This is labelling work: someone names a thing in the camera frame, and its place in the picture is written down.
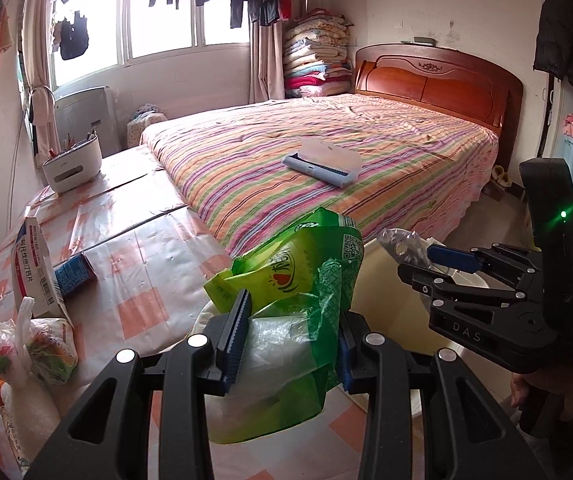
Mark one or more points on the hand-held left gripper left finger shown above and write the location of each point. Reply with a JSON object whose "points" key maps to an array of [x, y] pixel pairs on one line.
{"points": [[239, 330]]}

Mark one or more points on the small blue box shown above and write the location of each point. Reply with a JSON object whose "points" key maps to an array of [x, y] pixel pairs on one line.
{"points": [[76, 274]]}

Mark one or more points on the white desk organizer box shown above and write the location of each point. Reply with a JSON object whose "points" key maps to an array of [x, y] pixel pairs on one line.
{"points": [[74, 167]]}

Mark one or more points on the black hanging garment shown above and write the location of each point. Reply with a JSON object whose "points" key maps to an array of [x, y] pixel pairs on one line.
{"points": [[74, 35]]}

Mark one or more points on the pair of slippers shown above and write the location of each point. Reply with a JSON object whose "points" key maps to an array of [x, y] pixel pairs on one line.
{"points": [[502, 175]]}

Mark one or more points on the bed with striped sheet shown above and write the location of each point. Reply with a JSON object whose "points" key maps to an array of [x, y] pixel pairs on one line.
{"points": [[266, 160]]}

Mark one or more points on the green plastic bag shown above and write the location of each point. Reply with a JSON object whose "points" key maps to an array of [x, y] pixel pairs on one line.
{"points": [[286, 270]]}

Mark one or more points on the window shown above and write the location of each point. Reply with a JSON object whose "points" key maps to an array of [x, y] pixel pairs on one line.
{"points": [[166, 35]]}

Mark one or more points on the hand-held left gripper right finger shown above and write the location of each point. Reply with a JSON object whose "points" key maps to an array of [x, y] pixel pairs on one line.
{"points": [[344, 362]]}

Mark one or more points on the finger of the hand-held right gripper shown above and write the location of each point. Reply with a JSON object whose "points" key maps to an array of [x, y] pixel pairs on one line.
{"points": [[451, 256], [446, 292]]}

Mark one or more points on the small dark case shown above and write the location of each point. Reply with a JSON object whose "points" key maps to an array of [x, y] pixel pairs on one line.
{"points": [[421, 40]]}

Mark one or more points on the white standing air conditioner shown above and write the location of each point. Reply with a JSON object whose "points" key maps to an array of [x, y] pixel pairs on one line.
{"points": [[84, 115]]}

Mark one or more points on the blue and white flat case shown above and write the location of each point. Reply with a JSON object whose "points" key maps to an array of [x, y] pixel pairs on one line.
{"points": [[324, 162]]}

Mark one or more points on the beige hanging curtain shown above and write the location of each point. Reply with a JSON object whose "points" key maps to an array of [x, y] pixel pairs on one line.
{"points": [[266, 65]]}

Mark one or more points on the silver blister pack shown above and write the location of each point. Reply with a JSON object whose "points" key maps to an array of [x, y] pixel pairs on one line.
{"points": [[401, 247]]}

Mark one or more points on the wooden headboard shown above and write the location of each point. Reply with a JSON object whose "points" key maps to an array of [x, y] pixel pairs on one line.
{"points": [[441, 80]]}

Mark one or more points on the stack of folded blankets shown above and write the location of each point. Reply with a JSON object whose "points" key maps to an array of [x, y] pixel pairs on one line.
{"points": [[316, 55]]}

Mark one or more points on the white and red medicine box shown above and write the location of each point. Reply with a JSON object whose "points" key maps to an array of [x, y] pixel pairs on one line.
{"points": [[34, 270]]}

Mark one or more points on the cream plastic bin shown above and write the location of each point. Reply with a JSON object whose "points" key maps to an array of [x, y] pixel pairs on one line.
{"points": [[381, 285]]}

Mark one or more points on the beige tied curtain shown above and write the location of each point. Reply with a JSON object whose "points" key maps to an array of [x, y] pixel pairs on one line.
{"points": [[36, 35]]}

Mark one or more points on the floral cloth bundle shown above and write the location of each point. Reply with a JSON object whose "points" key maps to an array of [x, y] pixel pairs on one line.
{"points": [[144, 125]]}

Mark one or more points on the white plastic package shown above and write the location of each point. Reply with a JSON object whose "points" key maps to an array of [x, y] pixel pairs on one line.
{"points": [[26, 420]]}

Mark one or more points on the clear bag of snacks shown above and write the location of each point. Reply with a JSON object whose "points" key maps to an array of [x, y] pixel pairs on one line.
{"points": [[41, 350]]}

